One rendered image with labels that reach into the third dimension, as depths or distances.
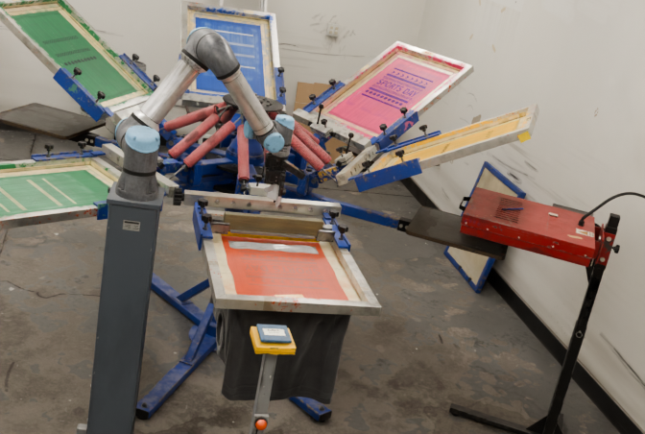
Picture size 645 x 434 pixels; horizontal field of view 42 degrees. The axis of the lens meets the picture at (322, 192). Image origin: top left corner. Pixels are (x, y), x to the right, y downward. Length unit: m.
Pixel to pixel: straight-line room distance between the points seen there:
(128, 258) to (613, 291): 2.71
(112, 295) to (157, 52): 4.46
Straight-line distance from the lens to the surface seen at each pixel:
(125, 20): 7.33
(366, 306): 2.97
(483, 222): 3.75
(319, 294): 3.07
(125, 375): 3.30
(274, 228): 3.41
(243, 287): 3.02
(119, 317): 3.18
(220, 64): 2.95
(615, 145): 4.86
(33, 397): 4.06
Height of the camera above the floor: 2.29
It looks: 19 degrees down
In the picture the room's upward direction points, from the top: 11 degrees clockwise
